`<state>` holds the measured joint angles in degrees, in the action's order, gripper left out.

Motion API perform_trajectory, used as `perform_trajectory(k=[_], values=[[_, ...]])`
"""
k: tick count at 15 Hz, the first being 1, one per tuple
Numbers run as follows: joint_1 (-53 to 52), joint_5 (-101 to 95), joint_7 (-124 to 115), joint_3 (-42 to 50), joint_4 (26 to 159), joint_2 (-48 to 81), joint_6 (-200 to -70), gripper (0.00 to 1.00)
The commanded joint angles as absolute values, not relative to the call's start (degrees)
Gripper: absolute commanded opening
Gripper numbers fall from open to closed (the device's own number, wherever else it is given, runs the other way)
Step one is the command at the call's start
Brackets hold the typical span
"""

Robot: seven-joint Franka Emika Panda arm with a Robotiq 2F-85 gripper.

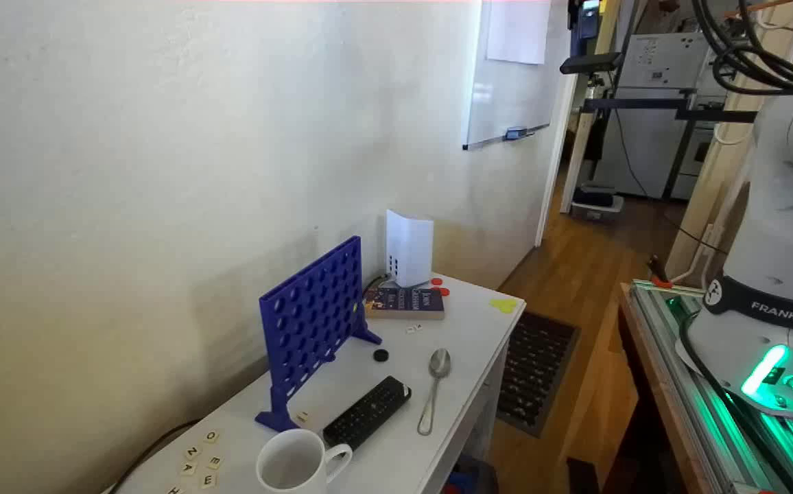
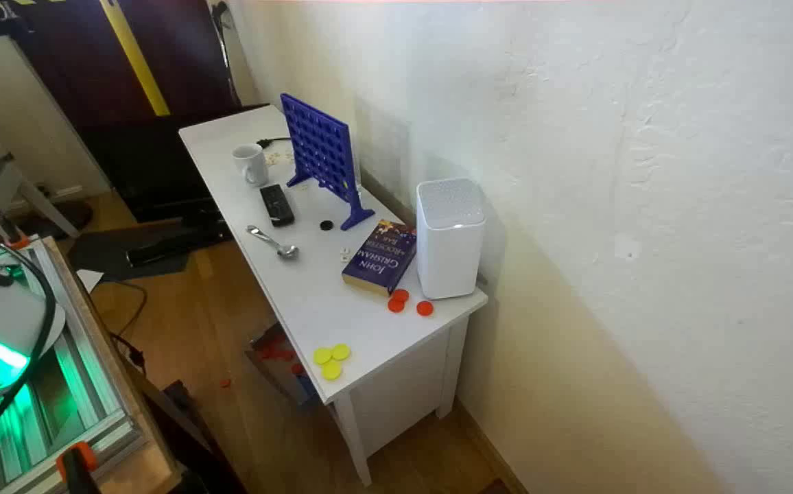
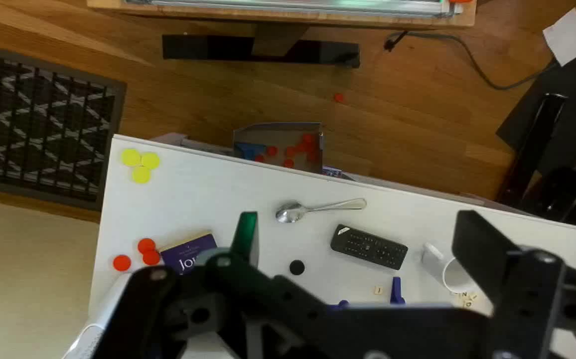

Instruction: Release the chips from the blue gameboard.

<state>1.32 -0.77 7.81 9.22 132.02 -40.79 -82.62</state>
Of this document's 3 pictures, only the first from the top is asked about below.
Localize blue connect four gameboard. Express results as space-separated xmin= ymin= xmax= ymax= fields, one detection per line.
xmin=256 ymin=237 xmax=383 ymax=432

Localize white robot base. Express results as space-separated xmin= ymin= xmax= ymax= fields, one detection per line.
xmin=679 ymin=96 xmax=793 ymax=418

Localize yellow game chips pile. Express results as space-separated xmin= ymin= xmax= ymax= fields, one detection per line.
xmin=491 ymin=297 xmax=517 ymax=317

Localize white rectangular container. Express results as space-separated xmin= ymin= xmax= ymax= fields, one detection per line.
xmin=388 ymin=212 xmax=433 ymax=286

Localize purple book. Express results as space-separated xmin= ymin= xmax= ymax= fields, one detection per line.
xmin=365 ymin=289 xmax=444 ymax=318

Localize black game chip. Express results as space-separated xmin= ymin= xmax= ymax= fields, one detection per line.
xmin=373 ymin=348 xmax=390 ymax=363

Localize metal spoon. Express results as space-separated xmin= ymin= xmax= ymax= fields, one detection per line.
xmin=418 ymin=348 xmax=454 ymax=437

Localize black remote control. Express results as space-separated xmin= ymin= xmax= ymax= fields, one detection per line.
xmin=325 ymin=377 xmax=411 ymax=451

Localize white side table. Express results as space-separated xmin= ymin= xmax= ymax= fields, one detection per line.
xmin=108 ymin=277 xmax=527 ymax=494

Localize floor vent grate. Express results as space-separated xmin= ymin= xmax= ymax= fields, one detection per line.
xmin=498 ymin=314 xmax=577 ymax=437

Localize white ceramic mug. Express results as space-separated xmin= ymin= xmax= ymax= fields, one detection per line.
xmin=256 ymin=429 xmax=354 ymax=494

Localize paper sheet on whiteboard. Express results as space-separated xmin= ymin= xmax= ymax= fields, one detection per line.
xmin=487 ymin=0 xmax=553 ymax=67

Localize small beige letter tiles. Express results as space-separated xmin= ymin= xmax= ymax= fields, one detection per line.
xmin=165 ymin=429 xmax=224 ymax=494

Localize white wall whiteboard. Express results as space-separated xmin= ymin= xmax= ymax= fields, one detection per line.
xmin=464 ymin=0 xmax=568 ymax=152

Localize black cable bundle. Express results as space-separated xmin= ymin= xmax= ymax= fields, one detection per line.
xmin=690 ymin=0 xmax=793 ymax=101

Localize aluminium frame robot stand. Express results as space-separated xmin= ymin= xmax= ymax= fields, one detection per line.
xmin=620 ymin=279 xmax=793 ymax=494

